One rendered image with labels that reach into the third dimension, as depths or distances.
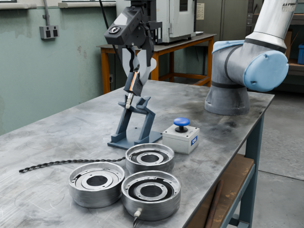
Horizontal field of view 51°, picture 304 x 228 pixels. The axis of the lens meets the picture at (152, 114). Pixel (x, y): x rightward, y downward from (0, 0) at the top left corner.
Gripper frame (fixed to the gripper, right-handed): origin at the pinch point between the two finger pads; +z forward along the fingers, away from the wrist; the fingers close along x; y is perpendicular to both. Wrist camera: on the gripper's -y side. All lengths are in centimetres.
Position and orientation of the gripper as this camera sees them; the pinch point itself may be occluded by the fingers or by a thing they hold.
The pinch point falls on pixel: (135, 80)
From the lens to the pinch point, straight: 79.9
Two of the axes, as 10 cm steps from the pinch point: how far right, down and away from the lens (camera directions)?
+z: 0.1, 9.4, 3.3
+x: -8.5, -1.7, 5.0
